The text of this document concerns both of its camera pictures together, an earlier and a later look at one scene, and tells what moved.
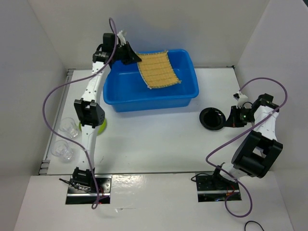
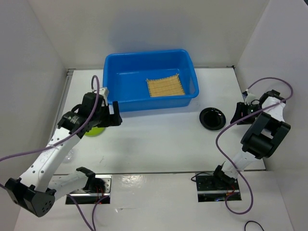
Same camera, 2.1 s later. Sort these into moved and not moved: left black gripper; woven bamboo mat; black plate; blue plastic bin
Moved: left black gripper; woven bamboo mat
Not moved: blue plastic bin; black plate
